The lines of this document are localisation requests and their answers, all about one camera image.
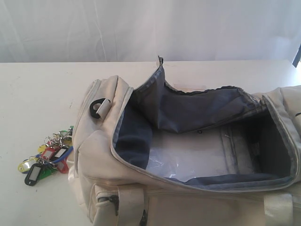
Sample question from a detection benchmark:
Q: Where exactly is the beige duffel bag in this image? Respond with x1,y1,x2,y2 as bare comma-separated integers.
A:
67,58,301,226

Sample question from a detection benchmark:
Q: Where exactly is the colourful key tag bunch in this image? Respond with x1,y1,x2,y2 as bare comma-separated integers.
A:
18,126,74,186

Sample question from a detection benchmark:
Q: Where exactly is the dark stand at right edge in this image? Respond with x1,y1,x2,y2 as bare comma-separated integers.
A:
292,45,301,68

